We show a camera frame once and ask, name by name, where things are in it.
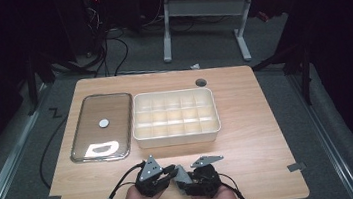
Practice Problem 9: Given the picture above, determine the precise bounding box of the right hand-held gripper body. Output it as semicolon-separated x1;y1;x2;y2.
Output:
178;154;229;199

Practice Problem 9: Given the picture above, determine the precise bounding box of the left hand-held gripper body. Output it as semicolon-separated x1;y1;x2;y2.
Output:
132;153;170;199

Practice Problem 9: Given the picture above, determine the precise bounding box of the grey sock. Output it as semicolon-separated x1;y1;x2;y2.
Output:
171;162;194;187

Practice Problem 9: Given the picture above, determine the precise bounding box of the white compartment storage box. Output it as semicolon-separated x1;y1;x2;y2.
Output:
128;84;223;152

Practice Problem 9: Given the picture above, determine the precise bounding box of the transparent plastic box lid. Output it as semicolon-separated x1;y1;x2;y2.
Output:
64;90;140;166

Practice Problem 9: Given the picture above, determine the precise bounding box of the dark round table grommet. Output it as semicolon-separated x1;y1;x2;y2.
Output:
194;77;208;88

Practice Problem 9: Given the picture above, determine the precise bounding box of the black metal stand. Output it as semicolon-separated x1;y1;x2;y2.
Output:
21;51;60;116
280;42;319;108

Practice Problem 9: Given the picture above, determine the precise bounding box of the small red object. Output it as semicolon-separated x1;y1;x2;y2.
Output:
256;9;271;24

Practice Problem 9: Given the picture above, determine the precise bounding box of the right hand-held gripper cable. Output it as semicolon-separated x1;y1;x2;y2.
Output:
218;168;256;199

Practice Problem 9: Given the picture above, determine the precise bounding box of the hand-held gripper cable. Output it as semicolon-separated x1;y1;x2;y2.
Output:
218;168;256;199
83;160;151;199

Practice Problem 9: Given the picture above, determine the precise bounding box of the left hand-held gripper cable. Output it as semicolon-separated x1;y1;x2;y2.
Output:
83;160;151;199

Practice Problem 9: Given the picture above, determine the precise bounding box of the black floor cable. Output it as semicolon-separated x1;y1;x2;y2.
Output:
33;114;78;190

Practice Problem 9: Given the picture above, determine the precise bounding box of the metal floor rail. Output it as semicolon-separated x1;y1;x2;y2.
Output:
0;83;63;199
286;65;353;199

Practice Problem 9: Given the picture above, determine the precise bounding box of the bundle of black cables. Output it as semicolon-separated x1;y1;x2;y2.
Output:
81;0;132;80

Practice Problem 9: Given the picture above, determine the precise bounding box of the white metal frame desk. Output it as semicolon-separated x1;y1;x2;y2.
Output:
156;0;305;72

